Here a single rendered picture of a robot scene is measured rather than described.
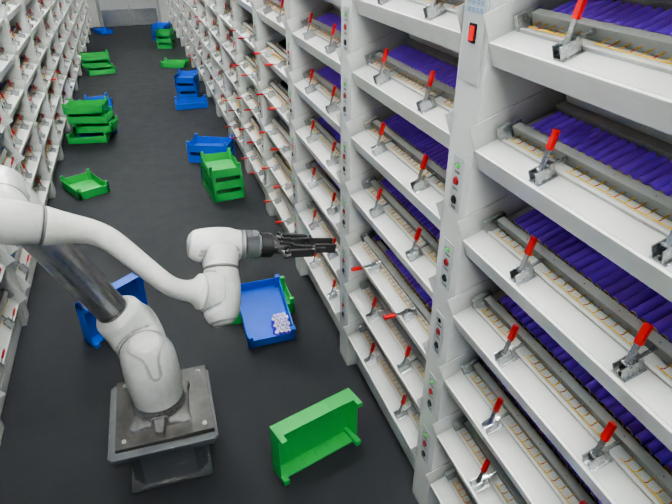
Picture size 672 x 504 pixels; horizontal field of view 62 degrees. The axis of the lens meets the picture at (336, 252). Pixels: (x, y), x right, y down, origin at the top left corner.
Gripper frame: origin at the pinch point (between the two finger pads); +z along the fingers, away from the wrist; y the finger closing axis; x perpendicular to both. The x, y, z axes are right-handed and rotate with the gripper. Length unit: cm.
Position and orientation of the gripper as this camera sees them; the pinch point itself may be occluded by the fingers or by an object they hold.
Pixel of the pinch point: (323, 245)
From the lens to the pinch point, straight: 175.7
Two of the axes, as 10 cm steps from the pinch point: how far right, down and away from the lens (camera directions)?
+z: 9.4, 0.0, 3.3
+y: -2.9, -4.9, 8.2
